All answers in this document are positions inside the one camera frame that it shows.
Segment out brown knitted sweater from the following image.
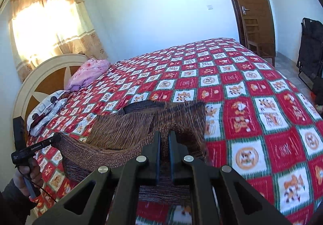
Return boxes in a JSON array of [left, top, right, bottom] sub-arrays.
[[53, 100, 208, 205]]

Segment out person's left hand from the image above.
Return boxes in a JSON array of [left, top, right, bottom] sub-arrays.
[[13, 158, 44, 197]]

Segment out white patterned pillow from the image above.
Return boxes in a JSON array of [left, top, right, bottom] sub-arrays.
[[26, 90, 71, 136]]

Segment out red patchwork bear bedspread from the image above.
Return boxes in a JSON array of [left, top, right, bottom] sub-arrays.
[[39, 38, 322, 224]]

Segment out cream wooden headboard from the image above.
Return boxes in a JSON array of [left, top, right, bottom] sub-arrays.
[[13, 54, 89, 120]]

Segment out pink crumpled cloth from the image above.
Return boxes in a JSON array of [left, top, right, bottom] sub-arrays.
[[65, 58, 111, 91]]

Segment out orange patterned curtain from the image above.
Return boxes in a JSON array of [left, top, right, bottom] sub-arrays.
[[9, 0, 108, 81]]

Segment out black folding chair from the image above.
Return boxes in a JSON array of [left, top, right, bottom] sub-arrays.
[[296, 18, 322, 90]]

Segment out wooden chair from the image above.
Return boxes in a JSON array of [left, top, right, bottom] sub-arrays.
[[242, 17, 275, 66]]

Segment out silver door handle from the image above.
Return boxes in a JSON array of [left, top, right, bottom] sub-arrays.
[[241, 6, 250, 16]]

